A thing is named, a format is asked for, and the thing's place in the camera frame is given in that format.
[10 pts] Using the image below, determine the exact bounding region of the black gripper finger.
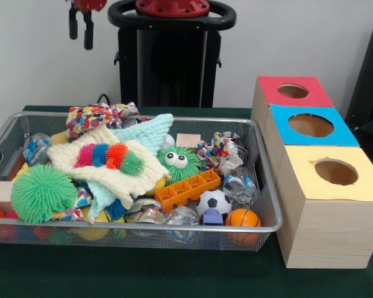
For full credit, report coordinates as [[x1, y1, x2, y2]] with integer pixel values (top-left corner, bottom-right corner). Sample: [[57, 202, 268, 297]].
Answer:
[[68, 4, 80, 40], [83, 11, 94, 51]]

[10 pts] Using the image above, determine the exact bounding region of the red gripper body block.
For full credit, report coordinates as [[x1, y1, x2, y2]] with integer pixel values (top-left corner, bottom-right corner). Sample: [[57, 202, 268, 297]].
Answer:
[[70, 0, 108, 14]]

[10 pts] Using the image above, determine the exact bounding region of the colourful polka dot cloth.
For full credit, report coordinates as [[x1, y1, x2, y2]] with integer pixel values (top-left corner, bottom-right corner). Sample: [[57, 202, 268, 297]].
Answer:
[[67, 102, 139, 140], [197, 132, 237, 172]]

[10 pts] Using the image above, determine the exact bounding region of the mint green waffle cloth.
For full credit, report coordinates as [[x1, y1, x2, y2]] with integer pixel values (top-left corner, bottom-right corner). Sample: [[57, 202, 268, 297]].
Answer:
[[84, 113, 175, 224]]

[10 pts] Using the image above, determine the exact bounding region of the cream yellow cloth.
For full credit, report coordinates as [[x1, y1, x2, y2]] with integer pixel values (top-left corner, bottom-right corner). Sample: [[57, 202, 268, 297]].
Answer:
[[47, 126, 170, 209]]

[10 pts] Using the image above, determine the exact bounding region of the orange plastic toy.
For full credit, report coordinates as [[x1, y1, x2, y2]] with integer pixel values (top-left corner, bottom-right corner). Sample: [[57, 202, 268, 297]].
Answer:
[[154, 169, 222, 214]]

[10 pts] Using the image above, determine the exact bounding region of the orange basketball toy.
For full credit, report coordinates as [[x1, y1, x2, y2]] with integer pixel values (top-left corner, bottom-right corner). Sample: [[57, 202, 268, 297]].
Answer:
[[225, 208, 262, 244]]

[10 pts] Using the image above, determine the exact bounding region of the clear mesh bin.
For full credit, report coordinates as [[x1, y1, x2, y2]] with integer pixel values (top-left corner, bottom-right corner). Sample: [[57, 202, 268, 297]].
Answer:
[[0, 112, 284, 250]]

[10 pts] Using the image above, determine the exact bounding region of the wooden box with three holes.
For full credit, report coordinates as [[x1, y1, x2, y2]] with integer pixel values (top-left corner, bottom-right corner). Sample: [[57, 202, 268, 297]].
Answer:
[[251, 76, 373, 269]]

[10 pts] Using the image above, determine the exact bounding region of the multicolour spiky caterpillar toy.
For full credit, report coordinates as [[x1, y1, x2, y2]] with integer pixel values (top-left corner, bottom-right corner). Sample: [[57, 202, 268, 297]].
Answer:
[[73, 143, 145, 176]]

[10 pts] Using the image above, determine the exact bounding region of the small green spiky ball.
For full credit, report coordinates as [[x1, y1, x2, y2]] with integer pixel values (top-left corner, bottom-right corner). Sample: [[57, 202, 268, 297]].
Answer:
[[157, 145, 203, 186]]

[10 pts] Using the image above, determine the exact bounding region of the black and white soccer ball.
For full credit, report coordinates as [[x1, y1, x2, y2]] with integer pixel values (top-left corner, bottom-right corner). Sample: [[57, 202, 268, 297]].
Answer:
[[196, 189, 233, 217]]

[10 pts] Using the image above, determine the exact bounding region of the dark green table cloth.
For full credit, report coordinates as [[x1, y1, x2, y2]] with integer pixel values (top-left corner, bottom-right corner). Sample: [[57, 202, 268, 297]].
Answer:
[[0, 104, 373, 298]]

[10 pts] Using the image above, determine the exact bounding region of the black upright panel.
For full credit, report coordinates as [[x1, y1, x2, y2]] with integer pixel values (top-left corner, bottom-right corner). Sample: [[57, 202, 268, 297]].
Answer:
[[345, 20, 373, 147]]

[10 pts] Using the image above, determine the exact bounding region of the black cable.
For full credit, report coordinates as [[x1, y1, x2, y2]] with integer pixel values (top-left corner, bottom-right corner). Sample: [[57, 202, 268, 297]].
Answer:
[[96, 93, 112, 107]]

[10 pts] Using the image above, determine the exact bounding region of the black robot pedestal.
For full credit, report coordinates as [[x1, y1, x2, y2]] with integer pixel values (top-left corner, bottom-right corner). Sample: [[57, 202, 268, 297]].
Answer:
[[108, 0, 237, 107]]

